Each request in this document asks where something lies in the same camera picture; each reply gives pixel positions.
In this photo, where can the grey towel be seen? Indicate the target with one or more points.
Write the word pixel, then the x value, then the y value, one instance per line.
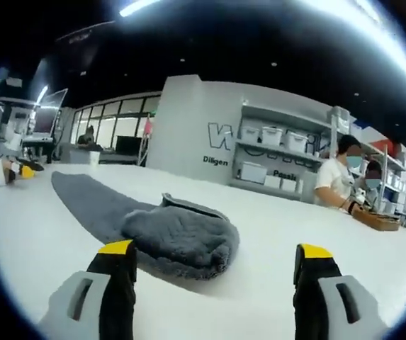
pixel 174 226

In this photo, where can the large display screen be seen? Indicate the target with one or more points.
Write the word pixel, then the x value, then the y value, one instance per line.
pixel 46 113

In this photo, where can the group of white storage boxes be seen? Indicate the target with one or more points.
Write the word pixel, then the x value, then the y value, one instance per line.
pixel 271 136

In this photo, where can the wooden tray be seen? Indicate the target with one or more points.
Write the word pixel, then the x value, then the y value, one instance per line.
pixel 376 219

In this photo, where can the pink flag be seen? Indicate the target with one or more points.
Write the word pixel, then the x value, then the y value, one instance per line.
pixel 148 127

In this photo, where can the black monitor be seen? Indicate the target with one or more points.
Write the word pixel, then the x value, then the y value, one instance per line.
pixel 128 145

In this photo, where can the ceiling light strip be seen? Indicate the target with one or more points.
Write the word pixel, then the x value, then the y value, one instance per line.
pixel 42 95
pixel 139 8

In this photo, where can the white paper cup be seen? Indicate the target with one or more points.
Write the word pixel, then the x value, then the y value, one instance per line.
pixel 94 157

